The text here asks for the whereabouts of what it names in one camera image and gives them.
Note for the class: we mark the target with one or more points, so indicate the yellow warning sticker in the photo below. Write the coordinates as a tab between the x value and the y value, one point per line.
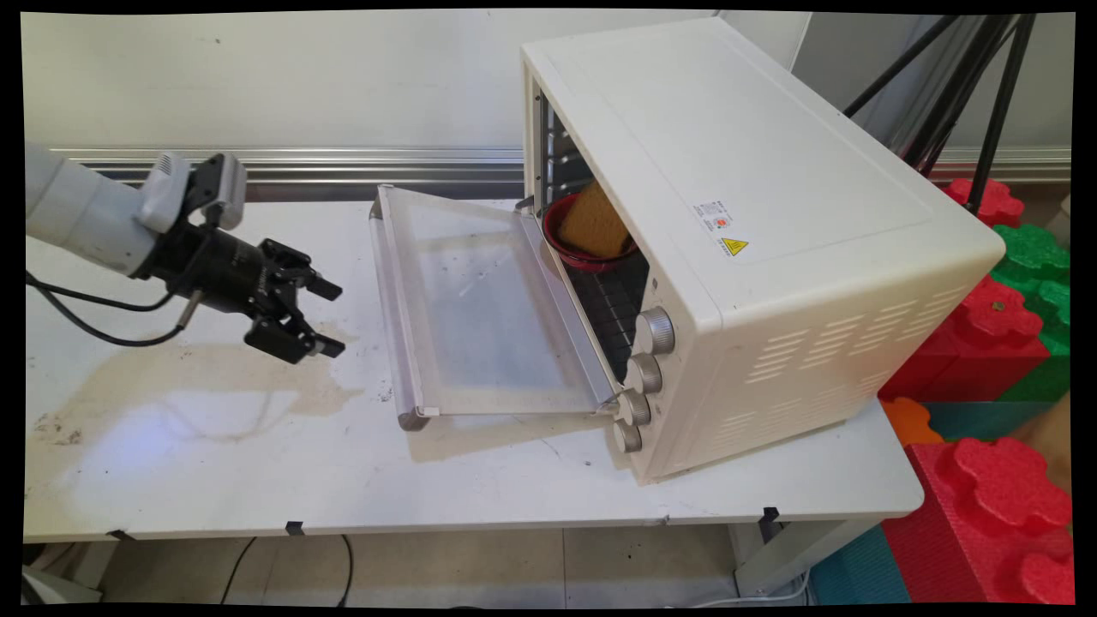
734	247

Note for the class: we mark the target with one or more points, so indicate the dark green foam block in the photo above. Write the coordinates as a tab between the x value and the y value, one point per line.
994	416

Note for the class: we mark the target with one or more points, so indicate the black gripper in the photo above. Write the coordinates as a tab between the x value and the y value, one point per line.
218	266

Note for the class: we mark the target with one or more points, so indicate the large red foam block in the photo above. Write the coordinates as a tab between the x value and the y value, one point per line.
986	514

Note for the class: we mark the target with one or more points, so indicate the orange foam block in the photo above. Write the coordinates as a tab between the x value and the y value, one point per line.
910	422

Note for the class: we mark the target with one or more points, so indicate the aluminium wall rail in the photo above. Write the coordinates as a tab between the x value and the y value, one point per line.
343	167

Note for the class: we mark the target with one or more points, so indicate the small red foam block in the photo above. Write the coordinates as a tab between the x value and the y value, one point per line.
994	201

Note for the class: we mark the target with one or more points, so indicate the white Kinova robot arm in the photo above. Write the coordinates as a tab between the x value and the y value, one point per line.
86	214

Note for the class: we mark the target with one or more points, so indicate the teal foam block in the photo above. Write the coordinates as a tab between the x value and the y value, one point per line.
857	574

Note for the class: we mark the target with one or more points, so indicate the glass oven door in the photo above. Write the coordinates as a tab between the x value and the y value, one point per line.
488	326

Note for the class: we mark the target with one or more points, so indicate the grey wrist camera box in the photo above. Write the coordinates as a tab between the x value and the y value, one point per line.
221	188

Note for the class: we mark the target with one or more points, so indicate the black tripod stand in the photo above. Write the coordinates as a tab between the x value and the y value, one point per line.
998	111

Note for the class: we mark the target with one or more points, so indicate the black tape strip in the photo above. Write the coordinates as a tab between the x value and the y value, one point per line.
770	516
294	528
120	535

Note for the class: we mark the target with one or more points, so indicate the red bowl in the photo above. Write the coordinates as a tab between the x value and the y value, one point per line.
587	260

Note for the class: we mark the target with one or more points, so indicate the cream toaster oven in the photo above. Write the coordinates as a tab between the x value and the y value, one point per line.
771	240

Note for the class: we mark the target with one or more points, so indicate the medium red foam block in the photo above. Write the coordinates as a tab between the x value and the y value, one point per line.
986	343

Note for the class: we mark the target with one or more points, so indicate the brown toast slice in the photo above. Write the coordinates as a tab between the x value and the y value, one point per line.
593	223

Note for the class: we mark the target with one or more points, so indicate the white table leg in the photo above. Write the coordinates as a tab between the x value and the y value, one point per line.
797	553

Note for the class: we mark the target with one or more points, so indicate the white label sticker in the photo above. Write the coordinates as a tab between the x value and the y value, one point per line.
712	215

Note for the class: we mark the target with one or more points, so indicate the large silver oven knob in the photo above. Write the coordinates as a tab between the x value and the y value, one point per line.
656	332

